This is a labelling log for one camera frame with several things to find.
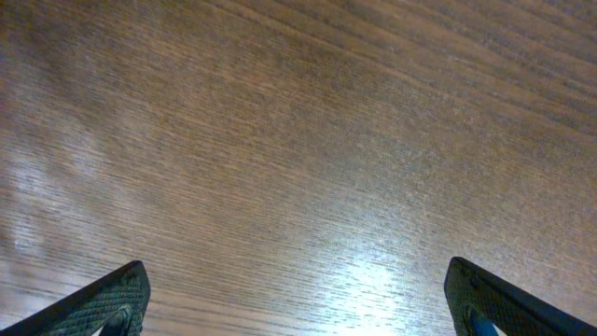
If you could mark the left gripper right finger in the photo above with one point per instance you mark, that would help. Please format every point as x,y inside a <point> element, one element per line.
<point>482,303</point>

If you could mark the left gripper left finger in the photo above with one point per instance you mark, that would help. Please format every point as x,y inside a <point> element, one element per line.
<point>112,305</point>

